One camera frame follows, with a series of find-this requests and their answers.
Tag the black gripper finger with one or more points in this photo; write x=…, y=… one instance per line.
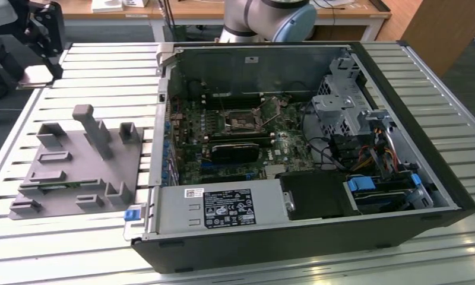
x=30, y=37
x=53, y=29

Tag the silver CPU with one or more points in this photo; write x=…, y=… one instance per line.
x=33, y=77

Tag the metal locking lever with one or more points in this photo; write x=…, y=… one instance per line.
x=221, y=106

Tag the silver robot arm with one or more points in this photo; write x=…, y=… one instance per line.
x=260, y=15

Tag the CPU socket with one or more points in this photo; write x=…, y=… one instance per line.
x=237, y=122

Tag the wooden desk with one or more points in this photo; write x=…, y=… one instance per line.
x=103, y=16

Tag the white and blue box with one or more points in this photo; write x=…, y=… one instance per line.
x=136, y=3

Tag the grey parts rack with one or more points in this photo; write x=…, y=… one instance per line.
x=91, y=178

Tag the green RAM stick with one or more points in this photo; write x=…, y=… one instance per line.
x=73, y=185

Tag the black graphics card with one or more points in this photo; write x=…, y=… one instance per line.
x=233, y=154

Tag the blue case latch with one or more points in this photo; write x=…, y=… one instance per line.
x=131, y=215

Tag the silver power supply unit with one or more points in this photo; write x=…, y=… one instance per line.
x=173, y=207

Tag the silver heat sink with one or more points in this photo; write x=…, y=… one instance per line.
x=276, y=170

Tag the green motherboard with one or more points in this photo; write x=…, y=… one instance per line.
x=292, y=154

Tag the metal drive cage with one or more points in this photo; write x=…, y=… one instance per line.
x=340, y=118

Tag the black plastic shroud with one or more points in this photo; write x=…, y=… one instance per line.
x=320, y=193

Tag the black PC case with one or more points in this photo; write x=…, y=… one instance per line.
x=260, y=255

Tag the blue disk carrier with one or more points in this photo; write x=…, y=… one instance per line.
x=360, y=184

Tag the wooden cabinet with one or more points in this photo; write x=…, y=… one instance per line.
x=439, y=29

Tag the blue plastic clip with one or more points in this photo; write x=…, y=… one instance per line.
x=415, y=179

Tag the metal disk bay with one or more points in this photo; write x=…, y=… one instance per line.
x=422, y=199

